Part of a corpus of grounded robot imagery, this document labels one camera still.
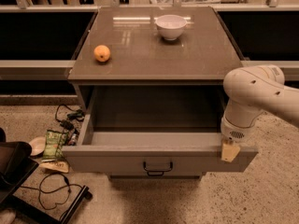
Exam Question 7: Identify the yellow snack bag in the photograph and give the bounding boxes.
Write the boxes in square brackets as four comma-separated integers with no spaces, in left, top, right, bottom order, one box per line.
[40,161,69,174]

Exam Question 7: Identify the grey top drawer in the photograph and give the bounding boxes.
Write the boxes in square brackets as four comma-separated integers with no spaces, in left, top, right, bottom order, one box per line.
[61,85,260,177]

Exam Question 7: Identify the black cable on floor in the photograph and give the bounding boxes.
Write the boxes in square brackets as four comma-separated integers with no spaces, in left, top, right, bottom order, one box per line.
[20,172,84,211]

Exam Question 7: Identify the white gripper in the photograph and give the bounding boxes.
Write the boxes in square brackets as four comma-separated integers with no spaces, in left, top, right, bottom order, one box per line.
[221,110,259,162]

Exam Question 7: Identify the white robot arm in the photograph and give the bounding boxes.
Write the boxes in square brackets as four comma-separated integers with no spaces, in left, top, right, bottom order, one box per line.
[221,64,299,162]

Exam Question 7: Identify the black chair base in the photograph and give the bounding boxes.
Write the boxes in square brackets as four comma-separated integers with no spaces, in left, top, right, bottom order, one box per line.
[0,128,93,224]

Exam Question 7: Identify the orange fruit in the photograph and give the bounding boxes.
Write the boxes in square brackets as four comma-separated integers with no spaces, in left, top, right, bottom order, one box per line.
[93,45,110,63]

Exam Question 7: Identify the blue snack package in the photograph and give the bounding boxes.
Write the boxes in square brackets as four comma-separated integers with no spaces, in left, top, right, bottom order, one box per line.
[67,131,79,146]

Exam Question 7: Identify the green chip bag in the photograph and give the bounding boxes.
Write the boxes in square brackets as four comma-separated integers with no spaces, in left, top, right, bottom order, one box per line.
[42,130,68,161]

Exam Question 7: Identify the black power adapter cable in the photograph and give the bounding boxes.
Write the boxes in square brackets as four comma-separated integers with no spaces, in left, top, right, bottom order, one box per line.
[55,104,86,133]

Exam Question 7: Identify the white bowl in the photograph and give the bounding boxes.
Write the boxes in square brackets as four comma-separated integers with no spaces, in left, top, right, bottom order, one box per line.
[155,15,187,40]

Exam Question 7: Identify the grey drawer cabinet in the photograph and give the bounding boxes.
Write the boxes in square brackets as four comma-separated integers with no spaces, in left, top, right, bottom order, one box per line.
[67,6,251,181]

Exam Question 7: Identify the white plate on floor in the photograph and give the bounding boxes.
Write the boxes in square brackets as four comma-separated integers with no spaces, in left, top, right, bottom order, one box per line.
[29,136,46,156]

